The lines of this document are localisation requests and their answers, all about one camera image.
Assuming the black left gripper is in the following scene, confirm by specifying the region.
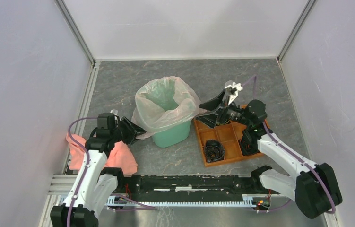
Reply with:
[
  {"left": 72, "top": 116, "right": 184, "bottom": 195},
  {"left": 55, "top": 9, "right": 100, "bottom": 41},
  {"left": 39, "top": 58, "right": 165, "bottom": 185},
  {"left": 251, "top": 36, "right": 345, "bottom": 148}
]
[{"left": 110, "top": 116, "right": 147, "bottom": 145}]

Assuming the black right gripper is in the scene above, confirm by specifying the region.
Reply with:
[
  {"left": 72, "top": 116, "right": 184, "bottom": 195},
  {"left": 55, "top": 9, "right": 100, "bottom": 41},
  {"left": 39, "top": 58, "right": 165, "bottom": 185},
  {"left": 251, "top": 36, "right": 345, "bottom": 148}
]
[{"left": 194, "top": 89, "right": 251, "bottom": 129}]

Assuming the translucent pink trash bag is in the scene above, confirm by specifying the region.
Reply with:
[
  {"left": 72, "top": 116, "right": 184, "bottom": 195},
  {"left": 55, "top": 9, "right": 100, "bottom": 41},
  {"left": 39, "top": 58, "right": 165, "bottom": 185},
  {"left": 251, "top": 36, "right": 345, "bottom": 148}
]
[{"left": 131, "top": 76, "right": 201, "bottom": 140}]

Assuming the green plastic trash bin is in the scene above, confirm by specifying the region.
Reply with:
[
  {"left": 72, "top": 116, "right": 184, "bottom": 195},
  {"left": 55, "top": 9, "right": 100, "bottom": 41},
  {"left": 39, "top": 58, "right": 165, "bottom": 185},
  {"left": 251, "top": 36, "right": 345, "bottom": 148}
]
[{"left": 151, "top": 121, "right": 191, "bottom": 148}]

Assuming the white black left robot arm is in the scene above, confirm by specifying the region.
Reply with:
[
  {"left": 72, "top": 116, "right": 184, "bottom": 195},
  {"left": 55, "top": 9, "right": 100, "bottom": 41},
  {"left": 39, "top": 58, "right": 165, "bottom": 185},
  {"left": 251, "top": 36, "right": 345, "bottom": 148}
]
[{"left": 50, "top": 113, "right": 146, "bottom": 227}]

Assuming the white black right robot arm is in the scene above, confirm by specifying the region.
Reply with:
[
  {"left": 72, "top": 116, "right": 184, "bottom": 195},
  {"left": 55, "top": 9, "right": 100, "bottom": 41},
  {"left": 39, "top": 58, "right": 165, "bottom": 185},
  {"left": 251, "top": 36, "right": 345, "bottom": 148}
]
[{"left": 196, "top": 89, "right": 343, "bottom": 219}]

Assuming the black rolled trash bag front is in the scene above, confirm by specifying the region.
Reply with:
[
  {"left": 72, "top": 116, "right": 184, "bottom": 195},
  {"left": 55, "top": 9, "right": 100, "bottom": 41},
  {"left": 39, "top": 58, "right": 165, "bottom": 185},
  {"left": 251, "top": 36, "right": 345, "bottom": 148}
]
[{"left": 203, "top": 140, "right": 225, "bottom": 163}]

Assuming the black rolled trash bag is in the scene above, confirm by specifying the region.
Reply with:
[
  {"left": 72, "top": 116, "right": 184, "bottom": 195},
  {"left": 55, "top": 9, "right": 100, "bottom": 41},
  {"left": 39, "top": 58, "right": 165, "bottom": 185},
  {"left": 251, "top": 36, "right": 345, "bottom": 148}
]
[
  {"left": 239, "top": 129, "right": 259, "bottom": 156},
  {"left": 203, "top": 140, "right": 225, "bottom": 163}
]

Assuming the black rolled trash bag right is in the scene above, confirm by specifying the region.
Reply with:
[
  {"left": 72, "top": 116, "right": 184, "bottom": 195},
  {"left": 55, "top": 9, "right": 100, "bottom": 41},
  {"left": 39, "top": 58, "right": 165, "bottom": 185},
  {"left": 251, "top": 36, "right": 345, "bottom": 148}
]
[{"left": 239, "top": 129, "right": 259, "bottom": 156}]

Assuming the salmon pink cloth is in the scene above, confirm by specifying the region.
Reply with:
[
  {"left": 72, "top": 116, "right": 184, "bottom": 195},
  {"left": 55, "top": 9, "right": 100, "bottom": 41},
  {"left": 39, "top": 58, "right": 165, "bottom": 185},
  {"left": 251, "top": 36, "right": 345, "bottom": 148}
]
[{"left": 66, "top": 133, "right": 138, "bottom": 176}]

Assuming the orange compartment tray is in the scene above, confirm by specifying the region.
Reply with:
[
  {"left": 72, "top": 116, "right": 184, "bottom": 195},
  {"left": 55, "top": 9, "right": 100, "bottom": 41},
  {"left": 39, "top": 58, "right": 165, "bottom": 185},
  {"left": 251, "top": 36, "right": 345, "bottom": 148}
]
[{"left": 194, "top": 105, "right": 268, "bottom": 167}]

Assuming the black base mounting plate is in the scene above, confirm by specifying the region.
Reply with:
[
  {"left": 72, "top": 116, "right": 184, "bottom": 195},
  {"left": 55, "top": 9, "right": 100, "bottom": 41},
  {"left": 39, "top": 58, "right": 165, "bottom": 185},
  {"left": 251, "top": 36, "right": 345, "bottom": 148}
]
[{"left": 115, "top": 175, "right": 276, "bottom": 202}]

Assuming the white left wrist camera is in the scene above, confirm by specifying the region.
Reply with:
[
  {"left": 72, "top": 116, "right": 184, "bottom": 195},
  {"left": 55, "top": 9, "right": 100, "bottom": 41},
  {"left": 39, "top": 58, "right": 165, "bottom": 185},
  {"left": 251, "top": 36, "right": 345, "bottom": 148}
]
[{"left": 110, "top": 109, "right": 118, "bottom": 116}]

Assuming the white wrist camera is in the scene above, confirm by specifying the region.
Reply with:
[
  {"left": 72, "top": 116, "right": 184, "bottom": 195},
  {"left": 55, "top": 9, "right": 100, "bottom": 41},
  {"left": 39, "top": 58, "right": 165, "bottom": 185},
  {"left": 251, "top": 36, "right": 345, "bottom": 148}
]
[
  {"left": 222, "top": 80, "right": 243, "bottom": 107},
  {"left": 110, "top": 109, "right": 118, "bottom": 116}
]

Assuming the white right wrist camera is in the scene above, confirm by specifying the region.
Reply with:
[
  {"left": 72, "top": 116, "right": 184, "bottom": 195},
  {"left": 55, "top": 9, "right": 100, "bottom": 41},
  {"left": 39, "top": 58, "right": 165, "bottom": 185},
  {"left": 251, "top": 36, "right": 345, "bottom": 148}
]
[{"left": 222, "top": 80, "right": 243, "bottom": 107}]

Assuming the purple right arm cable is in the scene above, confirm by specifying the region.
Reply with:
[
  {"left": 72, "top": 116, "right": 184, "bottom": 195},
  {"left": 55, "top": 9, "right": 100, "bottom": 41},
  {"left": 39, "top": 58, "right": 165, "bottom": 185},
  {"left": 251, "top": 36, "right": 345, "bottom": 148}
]
[{"left": 241, "top": 74, "right": 337, "bottom": 215}]

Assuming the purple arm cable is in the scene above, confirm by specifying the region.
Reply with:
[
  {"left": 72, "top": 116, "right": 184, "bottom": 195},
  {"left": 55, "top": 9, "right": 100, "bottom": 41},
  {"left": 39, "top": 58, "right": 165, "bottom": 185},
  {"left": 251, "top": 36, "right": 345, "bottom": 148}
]
[
  {"left": 241, "top": 74, "right": 337, "bottom": 215},
  {"left": 66, "top": 116, "right": 156, "bottom": 227}
]

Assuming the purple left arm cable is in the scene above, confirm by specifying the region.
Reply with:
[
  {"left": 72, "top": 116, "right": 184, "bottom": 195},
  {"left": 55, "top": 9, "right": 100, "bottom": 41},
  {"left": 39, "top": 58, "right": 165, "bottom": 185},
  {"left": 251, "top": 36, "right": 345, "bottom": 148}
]
[{"left": 66, "top": 116, "right": 156, "bottom": 227}]

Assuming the white slotted cable duct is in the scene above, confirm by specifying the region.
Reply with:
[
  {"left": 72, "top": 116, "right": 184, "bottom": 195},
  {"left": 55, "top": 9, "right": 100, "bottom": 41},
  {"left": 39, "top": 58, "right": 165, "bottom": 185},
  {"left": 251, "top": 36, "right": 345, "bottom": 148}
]
[{"left": 105, "top": 196, "right": 256, "bottom": 208}]

